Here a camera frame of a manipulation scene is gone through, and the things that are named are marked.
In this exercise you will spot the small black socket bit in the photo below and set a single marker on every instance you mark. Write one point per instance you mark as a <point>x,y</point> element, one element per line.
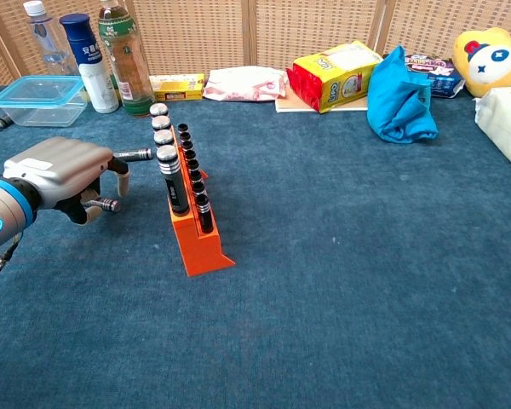
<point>199,187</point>
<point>187,145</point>
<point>190,154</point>
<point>193,165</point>
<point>196,175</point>
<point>185,136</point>
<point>204,213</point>
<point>182,127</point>

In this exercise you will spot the yellow plush toy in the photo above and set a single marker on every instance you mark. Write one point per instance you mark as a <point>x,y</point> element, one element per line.
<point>489,59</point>

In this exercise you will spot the pink wipes pack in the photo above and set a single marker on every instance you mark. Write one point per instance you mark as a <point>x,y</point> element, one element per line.
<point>242,85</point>

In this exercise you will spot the white bottle blue cap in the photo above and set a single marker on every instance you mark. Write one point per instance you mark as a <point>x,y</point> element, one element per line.
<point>98,81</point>

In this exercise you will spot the clear water bottle white cap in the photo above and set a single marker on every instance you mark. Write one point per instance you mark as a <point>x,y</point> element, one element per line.
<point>47,38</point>

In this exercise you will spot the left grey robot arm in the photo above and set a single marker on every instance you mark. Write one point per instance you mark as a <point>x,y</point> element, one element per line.
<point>4,213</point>

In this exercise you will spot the green label tea bottle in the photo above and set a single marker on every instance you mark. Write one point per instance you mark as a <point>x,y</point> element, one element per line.
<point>128,64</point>

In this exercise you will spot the blue table carpet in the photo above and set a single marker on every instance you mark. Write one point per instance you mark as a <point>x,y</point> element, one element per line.
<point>323,298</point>

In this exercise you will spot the small yellow box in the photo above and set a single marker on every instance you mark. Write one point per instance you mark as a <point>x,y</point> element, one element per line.
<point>179,87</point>

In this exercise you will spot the dark sanitary pad pack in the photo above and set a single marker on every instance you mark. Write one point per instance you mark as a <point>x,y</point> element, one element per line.
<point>438,72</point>

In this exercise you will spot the orange bit holder rack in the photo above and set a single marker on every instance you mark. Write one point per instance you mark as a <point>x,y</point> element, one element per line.
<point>200,255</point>

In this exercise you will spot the long white wrapped pack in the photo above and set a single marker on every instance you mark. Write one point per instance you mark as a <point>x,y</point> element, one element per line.
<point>506,119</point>

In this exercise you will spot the blue cloth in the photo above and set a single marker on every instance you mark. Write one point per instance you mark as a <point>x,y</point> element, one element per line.
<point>396,102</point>

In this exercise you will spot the clear container blue rim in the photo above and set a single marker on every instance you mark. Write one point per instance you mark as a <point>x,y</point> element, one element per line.
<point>34,106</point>

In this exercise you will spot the wicker folding screen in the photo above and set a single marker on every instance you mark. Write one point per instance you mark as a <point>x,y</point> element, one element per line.
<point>196,34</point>

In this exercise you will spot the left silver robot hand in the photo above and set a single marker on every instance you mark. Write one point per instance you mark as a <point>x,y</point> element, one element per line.
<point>59,166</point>

